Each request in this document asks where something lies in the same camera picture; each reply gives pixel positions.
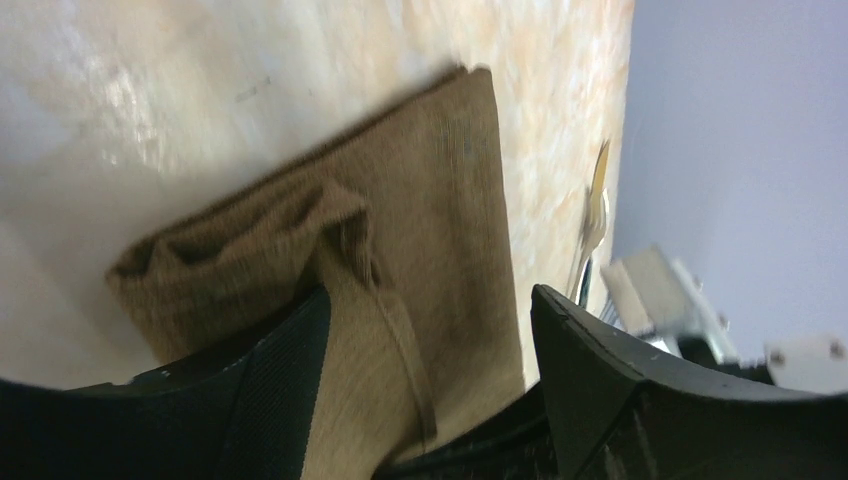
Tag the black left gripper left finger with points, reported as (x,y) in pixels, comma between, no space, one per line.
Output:
(240,409)

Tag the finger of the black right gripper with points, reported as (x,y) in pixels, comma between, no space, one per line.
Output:
(514,444)

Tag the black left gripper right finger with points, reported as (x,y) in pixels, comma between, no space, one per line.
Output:
(619,408)

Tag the brown cloth napkin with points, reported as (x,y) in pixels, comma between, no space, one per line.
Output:
(404,223)

